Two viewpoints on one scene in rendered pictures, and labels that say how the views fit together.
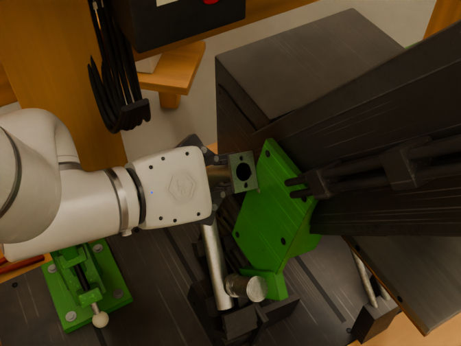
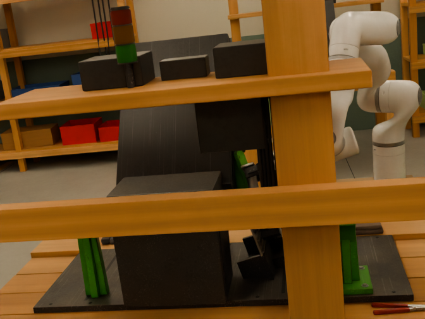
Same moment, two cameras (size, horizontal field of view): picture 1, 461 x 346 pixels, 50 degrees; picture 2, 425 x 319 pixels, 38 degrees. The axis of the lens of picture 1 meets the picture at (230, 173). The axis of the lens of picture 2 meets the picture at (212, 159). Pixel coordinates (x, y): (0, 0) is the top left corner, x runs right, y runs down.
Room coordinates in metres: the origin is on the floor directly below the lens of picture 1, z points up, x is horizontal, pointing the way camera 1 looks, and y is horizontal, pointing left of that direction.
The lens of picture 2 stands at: (1.89, 1.02, 1.73)
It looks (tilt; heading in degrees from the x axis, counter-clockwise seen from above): 15 degrees down; 219
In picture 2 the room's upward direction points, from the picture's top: 7 degrees counter-clockwise
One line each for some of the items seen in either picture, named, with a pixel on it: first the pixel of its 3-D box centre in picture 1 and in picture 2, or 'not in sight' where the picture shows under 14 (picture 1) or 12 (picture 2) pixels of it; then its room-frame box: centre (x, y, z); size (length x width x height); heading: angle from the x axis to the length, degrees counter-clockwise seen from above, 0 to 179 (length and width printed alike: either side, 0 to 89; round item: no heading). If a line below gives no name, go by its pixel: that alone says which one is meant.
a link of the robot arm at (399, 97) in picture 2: not in sight; (396, 112); (-0.27, 0.16, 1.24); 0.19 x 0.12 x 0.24; 98
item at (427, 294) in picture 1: (377, 206); not in sight; (0.46, -0.24, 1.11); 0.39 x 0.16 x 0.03; 29
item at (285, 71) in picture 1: (304, 128); (173, 238); (0.68, -0.15, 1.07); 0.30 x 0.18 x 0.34; 119
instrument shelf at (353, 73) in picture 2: not in sight; (183, 88); (0.74, 0.01, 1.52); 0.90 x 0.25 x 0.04; 119
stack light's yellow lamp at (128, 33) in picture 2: not in sight; (123, 35); (0.83, -0.08, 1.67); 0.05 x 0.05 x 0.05
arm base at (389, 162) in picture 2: not in sight; (389, 165); (-0.28, 0.12, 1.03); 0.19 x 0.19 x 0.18
